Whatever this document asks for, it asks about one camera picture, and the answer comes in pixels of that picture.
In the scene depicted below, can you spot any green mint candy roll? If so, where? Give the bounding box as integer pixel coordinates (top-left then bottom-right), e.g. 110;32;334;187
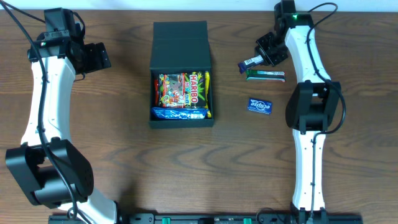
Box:
246;70;285;82

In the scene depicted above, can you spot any dark blue candy bar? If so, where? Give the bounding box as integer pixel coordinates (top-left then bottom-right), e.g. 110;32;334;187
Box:
238;55;264;74

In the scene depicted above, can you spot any blue Eclipse mint box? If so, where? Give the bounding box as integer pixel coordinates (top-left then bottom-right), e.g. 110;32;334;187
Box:
247;98;272;114

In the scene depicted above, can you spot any yellow candy bag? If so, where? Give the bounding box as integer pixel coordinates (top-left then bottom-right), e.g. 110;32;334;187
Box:
205;71;212;118

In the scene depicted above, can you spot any dark green gift box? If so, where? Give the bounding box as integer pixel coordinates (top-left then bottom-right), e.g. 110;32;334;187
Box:
149;21;214;129

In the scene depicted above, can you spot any blue Oreo snack pack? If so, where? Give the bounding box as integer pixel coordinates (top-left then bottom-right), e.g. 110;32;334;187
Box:
151;107;211;120

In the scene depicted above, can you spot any black Haribo candy bag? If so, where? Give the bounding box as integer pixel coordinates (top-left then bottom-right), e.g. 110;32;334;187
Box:
157;72;206;108

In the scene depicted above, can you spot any red Hacks candy bag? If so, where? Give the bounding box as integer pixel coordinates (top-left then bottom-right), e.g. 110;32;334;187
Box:
154;79;159;106

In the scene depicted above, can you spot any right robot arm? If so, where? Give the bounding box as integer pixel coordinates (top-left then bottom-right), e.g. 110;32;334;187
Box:
255;1;345;217

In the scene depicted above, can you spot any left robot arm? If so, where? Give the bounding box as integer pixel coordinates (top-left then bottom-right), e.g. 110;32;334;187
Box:
6;38;118;223

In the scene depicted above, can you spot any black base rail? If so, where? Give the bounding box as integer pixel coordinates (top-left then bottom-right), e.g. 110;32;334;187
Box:
48;212;363;224

